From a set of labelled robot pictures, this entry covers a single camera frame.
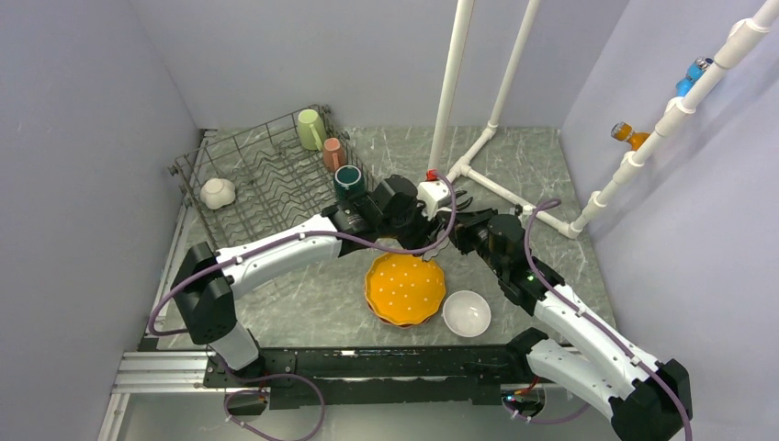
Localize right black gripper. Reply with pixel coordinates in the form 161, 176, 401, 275
440, 207, 507, 277

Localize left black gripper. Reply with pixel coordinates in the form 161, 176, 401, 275
379, 194, 445, 256

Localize dark green mug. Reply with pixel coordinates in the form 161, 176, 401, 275
333, 164, 367, 201

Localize small red-brown mug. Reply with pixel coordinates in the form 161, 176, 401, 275
322, 137, 347, 173

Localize light green mug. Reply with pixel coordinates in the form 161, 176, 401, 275
297, 108, 328, 152

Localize grey wire dish rack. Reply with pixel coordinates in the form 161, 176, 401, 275
168, 111, 338, 249

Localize white scalloped small bowl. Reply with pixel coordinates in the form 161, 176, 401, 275
199, 178, 236, 210

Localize floral scalloped small plate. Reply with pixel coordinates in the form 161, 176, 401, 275
421, 236, 450, 262

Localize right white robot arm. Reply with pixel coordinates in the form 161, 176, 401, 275
449, 209, 693, 440

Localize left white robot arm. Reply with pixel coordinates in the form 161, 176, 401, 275
166, 172, 456, 386

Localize yellow polka dot plate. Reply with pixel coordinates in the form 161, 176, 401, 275
364, 253, 446, 304

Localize red plate under yellow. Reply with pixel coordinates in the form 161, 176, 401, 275
367, 300, 442, 328

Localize orange clamp on pipe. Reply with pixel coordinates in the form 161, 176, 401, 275
611, 121, 649, 152

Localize blue clamp on pipe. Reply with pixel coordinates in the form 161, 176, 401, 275
675, 57, 714, 96

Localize white PVC pipe diagonal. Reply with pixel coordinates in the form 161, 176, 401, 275
565, 1, 778, 239

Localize black handled pliers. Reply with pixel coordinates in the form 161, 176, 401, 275
455, 189, 473, 212

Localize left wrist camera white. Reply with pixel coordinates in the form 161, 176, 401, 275
416, 170, 457, 221

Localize white PVC pipe frame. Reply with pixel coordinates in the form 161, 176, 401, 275
425, 0, 582, 240

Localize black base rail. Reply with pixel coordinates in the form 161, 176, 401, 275
203, 345, 535, 410

